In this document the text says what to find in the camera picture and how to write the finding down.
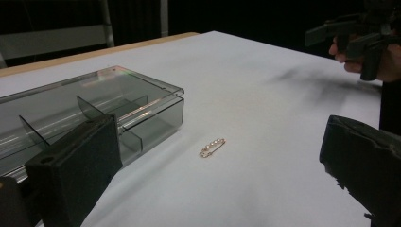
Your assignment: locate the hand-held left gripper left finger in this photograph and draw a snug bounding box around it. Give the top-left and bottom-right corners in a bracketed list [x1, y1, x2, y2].
[25, 113, 123, 227]

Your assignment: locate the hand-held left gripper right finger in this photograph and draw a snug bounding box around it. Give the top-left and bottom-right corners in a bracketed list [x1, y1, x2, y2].
[319, 114, 401, 227]

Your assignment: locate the clear grey compartment box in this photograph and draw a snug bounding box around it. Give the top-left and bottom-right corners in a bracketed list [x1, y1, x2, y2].
[0, 65, 185, 184]

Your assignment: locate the white table mat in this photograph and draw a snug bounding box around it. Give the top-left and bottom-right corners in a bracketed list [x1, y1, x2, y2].
[0, 30, 384, 227]

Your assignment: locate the grey metal stand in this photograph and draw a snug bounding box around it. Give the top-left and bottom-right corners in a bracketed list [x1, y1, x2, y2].
[0, 0, 115, 69]

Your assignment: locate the grey metal post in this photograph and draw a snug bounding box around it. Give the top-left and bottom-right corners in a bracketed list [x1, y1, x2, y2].
[159, 0, 169, 37]

